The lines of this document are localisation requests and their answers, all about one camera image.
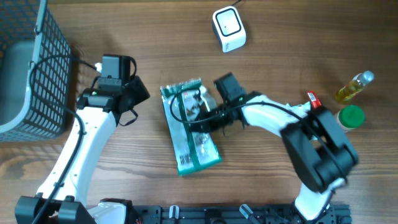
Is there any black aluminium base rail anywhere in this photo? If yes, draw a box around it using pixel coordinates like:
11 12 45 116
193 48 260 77
127 204 352 224

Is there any green lid jar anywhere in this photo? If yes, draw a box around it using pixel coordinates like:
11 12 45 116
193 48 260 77
335 105 365 132

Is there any mint green sachet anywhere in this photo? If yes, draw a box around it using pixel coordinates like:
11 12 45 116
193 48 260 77
286 101 312 113

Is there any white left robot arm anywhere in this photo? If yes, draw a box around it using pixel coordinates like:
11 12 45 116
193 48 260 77
14 54 150 223

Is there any yellow Vim liquid bottle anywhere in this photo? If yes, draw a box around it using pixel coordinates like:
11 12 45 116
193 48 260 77
335 71 374 104

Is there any green snack packet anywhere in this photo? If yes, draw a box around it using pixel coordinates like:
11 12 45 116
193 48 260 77
160 78 222 175

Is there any red Nescafe stick sachet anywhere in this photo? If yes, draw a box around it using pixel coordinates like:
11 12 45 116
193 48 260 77
307 91 322 109

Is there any grey plastic mesh basket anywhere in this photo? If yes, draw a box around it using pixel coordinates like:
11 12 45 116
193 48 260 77
1 0 72 142

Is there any white barcode scanner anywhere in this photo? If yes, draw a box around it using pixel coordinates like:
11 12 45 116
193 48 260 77
212 6 246 53

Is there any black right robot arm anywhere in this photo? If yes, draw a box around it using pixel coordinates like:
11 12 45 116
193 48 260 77
191 73 359 223

